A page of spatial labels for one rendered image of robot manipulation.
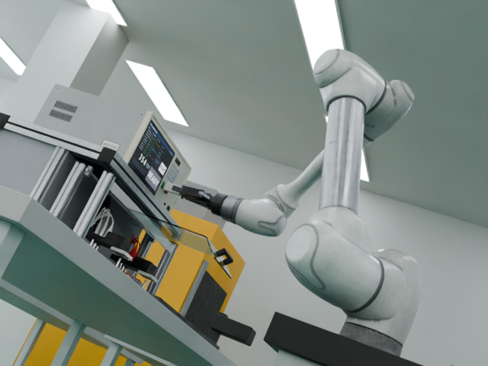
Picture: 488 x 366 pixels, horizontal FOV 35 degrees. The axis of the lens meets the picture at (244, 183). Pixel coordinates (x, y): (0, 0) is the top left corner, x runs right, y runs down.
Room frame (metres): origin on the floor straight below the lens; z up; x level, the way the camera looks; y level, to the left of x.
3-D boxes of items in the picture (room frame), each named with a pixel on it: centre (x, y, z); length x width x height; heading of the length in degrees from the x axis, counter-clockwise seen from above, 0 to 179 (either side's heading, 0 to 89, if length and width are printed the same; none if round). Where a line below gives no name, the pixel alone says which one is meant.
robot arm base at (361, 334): (1.90, -0.46, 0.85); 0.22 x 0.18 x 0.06; 155
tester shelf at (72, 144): (2.56, 0.46, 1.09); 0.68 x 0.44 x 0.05; 158
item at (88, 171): (2.51, 0.33, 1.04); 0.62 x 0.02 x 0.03; 158
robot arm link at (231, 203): (2.47, 0.00, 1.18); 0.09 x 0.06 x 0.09; 158
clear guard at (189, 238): (2.64, 0.09, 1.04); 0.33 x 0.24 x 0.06; 68
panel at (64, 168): (2.54, 0.40, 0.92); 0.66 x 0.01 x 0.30; 158
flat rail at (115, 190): (2.48, 0.26, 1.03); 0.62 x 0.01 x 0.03; 158
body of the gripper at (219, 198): (2.50, 0.07, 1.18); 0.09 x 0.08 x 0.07; 68
